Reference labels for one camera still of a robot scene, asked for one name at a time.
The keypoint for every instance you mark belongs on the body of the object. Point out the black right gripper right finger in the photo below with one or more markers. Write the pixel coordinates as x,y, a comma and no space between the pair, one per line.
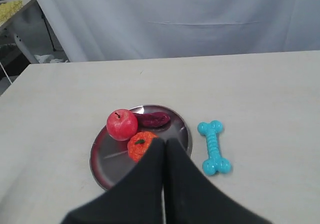
190,198

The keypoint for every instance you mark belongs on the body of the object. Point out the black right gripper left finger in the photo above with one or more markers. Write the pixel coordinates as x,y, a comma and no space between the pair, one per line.
136,199

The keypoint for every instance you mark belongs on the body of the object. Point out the turquoise toy dog bone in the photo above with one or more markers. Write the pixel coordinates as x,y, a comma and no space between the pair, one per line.
215,162

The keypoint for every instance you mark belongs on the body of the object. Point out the round silver metal plate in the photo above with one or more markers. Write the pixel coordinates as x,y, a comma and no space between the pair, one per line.
109,160

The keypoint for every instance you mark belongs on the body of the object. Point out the orange toy tangerine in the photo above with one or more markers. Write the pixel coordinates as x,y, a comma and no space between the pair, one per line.
139,144

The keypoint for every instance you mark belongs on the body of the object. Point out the red toy apple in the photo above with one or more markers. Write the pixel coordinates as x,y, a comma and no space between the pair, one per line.
122,124

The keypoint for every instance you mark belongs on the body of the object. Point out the dark purple toy sweet potato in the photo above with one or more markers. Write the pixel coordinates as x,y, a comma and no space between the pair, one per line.
153,120

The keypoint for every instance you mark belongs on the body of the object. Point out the white crumpled plastic bag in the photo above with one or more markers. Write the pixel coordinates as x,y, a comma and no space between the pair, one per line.
49,58

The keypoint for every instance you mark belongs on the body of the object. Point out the pale blue backdrop curtain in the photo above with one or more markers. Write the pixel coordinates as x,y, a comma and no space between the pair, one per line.
97,30

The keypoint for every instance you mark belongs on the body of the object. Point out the white side table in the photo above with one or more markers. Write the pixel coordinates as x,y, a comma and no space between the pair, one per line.
32,33

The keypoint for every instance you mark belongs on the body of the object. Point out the yellow items on table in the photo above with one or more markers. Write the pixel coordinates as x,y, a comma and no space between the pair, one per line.
8,9

